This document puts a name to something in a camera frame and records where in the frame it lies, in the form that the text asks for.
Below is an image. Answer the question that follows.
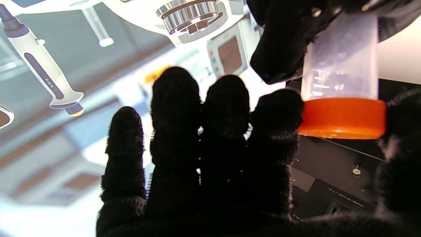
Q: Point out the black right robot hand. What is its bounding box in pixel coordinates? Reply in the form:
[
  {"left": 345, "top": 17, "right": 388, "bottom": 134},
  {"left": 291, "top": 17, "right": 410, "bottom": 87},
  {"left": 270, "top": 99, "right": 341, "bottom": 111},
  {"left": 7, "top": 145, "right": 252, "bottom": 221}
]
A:
[{"left": 95, "top": 66, "right": 421, "bottom": 237}]

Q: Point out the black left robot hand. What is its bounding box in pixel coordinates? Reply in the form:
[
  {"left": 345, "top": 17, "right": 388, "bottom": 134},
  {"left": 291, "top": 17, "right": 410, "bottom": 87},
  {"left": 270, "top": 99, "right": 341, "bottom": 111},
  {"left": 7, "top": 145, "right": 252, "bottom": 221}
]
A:
[{"left": 247, "top": 0, "right": 421, "bottom": 85}]

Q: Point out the printed laboratory backdrop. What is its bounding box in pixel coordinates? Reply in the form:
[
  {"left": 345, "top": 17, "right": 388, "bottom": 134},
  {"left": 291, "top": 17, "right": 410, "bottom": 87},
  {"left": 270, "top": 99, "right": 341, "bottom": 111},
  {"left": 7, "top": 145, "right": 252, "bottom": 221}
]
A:
[{"left": 0, "top": 0, "right": 290, "bottom": 237}]

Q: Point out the orange tube cap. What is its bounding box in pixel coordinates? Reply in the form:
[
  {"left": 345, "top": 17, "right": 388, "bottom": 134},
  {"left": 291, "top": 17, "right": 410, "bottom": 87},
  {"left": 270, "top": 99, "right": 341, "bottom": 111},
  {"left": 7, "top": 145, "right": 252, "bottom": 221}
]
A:
[{"left": 297, "top": 97, "right": 386, "bottom": 140}]

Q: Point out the clear plastic test tube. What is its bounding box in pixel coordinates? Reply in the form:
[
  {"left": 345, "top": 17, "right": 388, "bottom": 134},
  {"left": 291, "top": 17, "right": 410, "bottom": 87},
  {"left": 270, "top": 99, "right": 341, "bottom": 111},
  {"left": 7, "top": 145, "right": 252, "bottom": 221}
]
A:
[{"left": 300, "top": 13, "right": 379, "bottom": 102}]

